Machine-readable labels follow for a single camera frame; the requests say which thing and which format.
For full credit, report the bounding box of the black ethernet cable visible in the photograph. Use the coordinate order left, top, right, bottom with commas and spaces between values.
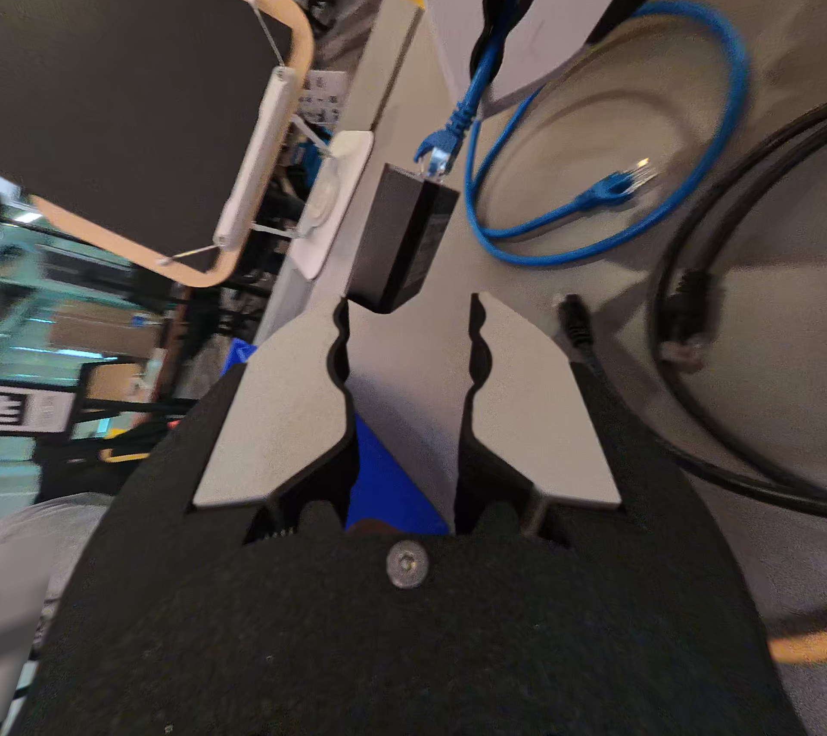
552, 103, 827, 517

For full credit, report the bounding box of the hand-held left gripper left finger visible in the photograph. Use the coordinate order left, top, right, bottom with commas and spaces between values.
192, 297, 361, 531

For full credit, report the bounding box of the blue plastic storage bin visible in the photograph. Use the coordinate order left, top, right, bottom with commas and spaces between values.
223, 338, 450, 535

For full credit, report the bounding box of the blue ethernet cable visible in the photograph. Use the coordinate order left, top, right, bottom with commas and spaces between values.
413, 0, 750, 267

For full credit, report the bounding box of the white printed paper sheet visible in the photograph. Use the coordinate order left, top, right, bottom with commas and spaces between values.
300, 71, 350, 128

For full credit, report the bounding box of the black ethernet adapter box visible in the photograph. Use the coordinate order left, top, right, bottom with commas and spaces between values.
348, 163, 461, 315

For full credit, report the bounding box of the black metal storage shelf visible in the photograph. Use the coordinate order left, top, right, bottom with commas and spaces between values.
0, 271, 195, 491

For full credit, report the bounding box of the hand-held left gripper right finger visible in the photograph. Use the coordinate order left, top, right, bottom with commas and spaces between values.
454, 292, 623, 537

